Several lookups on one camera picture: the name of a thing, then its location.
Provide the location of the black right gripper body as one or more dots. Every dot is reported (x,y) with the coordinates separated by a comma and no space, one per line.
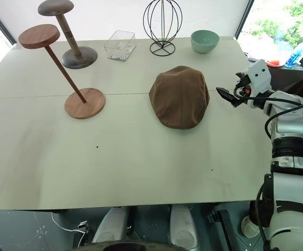
(241,81)

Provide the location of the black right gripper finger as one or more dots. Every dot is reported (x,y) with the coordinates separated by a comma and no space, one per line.
(225,94)

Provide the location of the brown cap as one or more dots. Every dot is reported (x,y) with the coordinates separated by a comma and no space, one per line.
(180,96)

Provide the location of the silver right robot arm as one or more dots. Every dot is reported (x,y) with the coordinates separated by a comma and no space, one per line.
(290,125)

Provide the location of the light brown wooden hat stand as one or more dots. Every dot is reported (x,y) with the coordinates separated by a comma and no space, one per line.
(85,103)

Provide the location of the dark grey wooden hat stand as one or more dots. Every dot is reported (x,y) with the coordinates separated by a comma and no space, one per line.
(79,58)

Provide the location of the red small dish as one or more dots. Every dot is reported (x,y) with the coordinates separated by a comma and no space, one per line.
(274,62)

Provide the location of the pale green bowl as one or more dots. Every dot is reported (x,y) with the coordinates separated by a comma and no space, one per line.
(203,43)

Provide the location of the dark brown side table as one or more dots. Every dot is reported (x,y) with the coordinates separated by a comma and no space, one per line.
(295,79)

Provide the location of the blue plastic water bottle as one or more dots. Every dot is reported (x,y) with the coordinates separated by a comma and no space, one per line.
(296,53)

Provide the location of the clear plastic box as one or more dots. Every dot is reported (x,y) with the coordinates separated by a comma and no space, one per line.
(119,45)

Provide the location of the silver right robot leg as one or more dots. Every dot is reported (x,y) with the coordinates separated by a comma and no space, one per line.
(183,227)

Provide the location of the silver robot leg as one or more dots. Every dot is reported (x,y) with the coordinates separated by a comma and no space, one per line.
(112,225)
(183,227)

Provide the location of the silver left robot leg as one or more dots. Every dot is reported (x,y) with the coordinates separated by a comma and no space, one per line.
(112,225)

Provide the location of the dark rounded shape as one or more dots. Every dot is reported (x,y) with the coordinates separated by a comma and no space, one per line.
(130,247)

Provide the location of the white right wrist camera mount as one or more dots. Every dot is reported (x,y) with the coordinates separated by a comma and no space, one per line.
(258,78)

